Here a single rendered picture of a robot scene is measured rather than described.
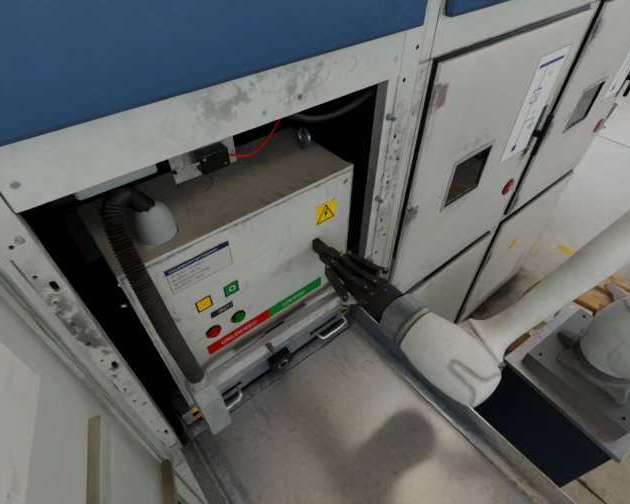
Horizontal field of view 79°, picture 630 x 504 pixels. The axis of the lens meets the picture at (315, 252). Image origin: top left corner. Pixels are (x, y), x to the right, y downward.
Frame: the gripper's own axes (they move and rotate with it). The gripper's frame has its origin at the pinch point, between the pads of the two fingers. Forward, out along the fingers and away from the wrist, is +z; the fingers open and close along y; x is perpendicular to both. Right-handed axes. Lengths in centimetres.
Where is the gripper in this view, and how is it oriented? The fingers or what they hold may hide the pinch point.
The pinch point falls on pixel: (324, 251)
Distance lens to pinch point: 84.2
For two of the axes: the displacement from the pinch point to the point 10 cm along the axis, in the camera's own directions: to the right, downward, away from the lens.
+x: 0.0, -7.0, -7.1
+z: -6.3, -5.5, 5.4
